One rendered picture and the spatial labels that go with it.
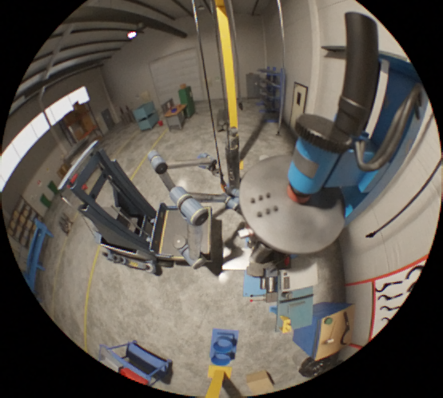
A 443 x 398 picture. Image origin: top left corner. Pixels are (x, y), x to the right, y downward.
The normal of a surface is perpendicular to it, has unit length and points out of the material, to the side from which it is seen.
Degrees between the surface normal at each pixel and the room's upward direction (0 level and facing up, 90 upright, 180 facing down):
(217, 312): 0
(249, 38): 90
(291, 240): 0
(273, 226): 0
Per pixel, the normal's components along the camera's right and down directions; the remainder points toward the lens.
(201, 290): -0.11, -0.68
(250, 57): -0.09, 0.73
